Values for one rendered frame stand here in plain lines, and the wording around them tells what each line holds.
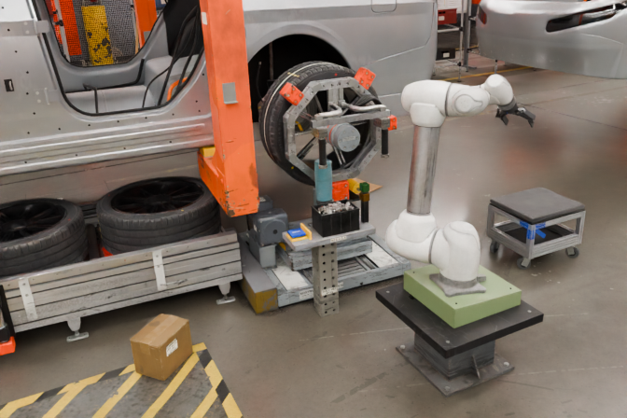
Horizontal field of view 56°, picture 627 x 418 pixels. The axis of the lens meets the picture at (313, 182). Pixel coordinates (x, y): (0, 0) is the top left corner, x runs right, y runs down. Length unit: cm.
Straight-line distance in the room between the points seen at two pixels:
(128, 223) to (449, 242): 160
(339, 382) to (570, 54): 334
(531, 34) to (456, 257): 307
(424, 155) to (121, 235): 162
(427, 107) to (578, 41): 280
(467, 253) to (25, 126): 220
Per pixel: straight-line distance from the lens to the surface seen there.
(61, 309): 309
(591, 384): 281
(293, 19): 336
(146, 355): 275
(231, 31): 272
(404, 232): 248
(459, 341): 239
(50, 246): 312
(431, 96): 234
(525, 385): 272
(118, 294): 308
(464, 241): 242
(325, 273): 292
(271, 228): 318
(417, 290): 259
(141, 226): 309
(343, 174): 314
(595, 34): 500
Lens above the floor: 168
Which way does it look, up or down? 21 degrees down
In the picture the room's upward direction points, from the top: 3 degrees counter-clockwise
